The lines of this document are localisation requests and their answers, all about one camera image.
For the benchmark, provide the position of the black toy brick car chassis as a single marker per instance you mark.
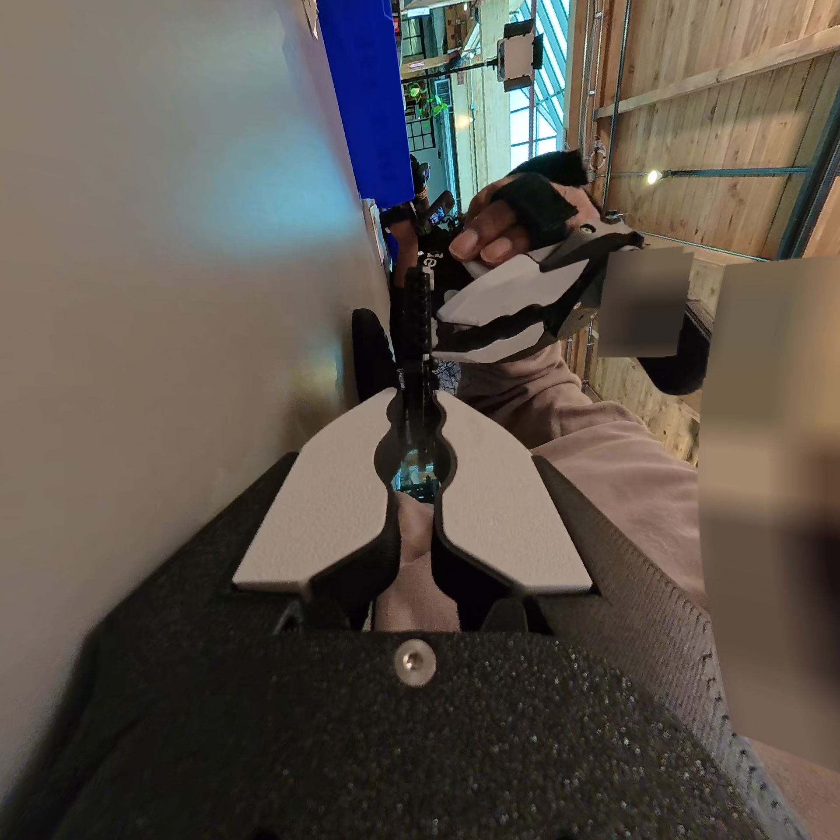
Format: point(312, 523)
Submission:
point(417, 315)

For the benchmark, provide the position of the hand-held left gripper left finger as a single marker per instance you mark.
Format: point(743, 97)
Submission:
point(321, 518)

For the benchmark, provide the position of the ceiling spot light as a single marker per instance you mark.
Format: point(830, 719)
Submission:
point(653, 176)

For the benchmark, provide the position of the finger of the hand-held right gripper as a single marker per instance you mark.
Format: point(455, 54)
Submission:
point(512, 289)
point(499, 344)

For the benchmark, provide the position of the person's plaid trousers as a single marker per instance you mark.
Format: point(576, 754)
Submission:
point(446, 379)

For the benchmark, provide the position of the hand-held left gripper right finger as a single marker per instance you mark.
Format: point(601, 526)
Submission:
point(505, 518)

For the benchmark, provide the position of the blue plastic storage bin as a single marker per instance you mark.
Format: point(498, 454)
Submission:
point(367, 98)

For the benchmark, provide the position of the black mesh chair cushion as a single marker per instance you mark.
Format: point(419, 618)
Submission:
point(374, 354)

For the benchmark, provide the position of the studio light panel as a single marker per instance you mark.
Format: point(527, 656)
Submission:
point(518, 56)

